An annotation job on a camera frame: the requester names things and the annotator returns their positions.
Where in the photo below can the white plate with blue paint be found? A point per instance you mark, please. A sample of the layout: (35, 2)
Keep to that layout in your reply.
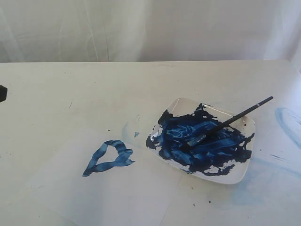
(222, 157)

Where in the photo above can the white paper sheet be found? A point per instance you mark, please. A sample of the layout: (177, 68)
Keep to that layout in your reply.
(134, 192)

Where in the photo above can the black paintbrush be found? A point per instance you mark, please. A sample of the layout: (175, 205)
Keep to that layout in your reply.
(197, 140)

